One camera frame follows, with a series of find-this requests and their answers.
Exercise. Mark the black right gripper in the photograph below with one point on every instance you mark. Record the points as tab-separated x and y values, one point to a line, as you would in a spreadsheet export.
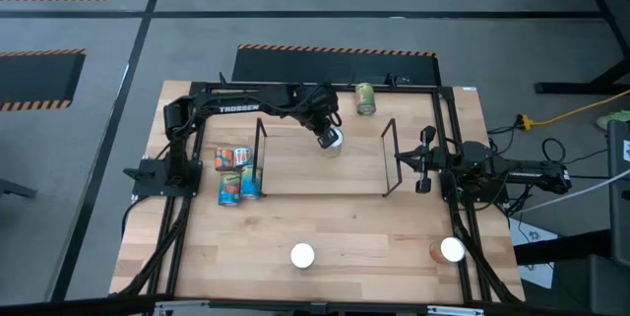
429	158

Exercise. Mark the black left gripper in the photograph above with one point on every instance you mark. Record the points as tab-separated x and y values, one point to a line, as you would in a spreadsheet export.
325	118

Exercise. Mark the small white label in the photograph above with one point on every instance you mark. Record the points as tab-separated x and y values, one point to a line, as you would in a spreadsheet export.
470	89

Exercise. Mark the black metal stand frame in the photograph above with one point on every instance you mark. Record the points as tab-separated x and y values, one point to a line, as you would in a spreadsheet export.
566	88

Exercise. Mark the green label tin can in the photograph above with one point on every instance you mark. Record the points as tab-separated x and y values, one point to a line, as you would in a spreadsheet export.
365	99

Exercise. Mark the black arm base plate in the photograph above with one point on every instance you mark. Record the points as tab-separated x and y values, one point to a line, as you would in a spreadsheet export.
147	185
494	196

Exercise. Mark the blue label tin can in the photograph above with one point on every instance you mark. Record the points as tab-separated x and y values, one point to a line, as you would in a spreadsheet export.
251	185

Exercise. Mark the black furniture leg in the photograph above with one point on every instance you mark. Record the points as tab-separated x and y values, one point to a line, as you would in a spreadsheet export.
15	189

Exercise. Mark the tomatoes label tin can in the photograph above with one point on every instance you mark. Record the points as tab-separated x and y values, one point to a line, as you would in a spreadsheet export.
230	190

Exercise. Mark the white paper sheet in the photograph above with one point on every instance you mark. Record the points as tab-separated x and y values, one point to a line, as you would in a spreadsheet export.
534	237

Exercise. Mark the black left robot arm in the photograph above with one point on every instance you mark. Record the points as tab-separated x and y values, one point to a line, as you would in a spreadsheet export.
236	107

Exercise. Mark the silver corner bracket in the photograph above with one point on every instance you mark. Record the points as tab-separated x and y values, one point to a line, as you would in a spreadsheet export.
182	308
453	310

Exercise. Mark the yellow-green label tin can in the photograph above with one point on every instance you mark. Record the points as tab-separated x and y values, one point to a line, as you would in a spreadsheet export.
335	148

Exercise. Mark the black metal table frame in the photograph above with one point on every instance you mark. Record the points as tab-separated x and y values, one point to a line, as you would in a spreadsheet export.
418	88

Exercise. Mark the green cloth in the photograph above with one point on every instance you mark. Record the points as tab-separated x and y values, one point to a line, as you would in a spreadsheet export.
615	119

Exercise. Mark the orange label tin can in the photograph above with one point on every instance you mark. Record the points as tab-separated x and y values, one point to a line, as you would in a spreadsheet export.
224	160

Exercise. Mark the dark grey equipment cart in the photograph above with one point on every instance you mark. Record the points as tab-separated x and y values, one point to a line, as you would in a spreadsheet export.
590	281

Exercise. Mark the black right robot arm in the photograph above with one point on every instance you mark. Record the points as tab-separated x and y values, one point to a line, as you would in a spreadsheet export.
531	170

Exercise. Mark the peaches label tin can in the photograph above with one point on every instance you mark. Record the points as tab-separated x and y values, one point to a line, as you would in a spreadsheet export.
302	255

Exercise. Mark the orange can white lid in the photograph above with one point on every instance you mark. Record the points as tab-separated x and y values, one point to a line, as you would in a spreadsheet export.
450	249

